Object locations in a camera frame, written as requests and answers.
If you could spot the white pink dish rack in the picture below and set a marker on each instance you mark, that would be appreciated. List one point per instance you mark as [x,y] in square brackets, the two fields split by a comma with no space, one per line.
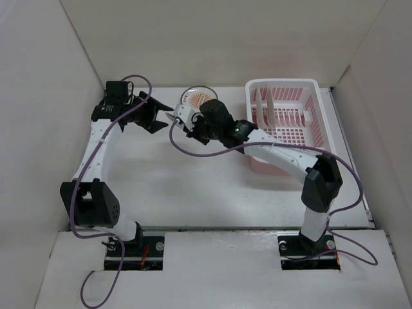
[299,110]

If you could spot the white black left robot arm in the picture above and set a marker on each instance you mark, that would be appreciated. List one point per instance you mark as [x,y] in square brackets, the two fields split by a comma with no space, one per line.
[88,200]

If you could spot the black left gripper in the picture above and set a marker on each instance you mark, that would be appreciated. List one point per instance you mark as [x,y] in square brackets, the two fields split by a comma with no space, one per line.
[150,107]

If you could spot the green red rimmed plate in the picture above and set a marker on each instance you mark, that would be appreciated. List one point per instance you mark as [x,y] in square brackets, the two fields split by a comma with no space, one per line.
[173,118]

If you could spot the orange sunburst plate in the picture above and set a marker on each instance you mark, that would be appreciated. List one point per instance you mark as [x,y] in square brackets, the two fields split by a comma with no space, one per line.
[259,109]
[196,96]

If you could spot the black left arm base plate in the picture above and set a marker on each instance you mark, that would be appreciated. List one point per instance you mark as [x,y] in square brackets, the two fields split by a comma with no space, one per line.
[147,256]

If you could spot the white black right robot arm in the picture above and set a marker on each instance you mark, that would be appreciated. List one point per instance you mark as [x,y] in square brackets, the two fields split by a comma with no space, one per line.
[319,174]

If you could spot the white plate grey floral emblem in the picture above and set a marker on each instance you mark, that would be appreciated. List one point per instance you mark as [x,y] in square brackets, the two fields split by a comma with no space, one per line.
[270,108]

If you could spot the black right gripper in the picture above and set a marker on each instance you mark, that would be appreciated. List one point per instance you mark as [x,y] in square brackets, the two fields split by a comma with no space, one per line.
[196,120]

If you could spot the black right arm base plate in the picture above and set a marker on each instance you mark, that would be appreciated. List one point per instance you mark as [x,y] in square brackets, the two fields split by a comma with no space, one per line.
[299,253]

